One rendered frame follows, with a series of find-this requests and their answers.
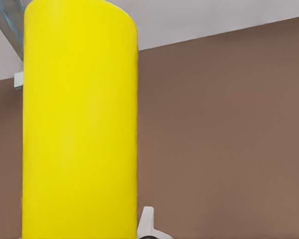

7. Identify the silver frame post foot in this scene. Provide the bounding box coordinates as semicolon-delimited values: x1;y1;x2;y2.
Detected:
13;71;24;89

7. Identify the yellow sauce bottle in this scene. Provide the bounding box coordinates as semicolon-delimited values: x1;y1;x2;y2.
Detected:
21;0;140;239

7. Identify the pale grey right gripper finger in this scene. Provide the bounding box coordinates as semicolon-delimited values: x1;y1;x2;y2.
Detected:
136;206;172;239

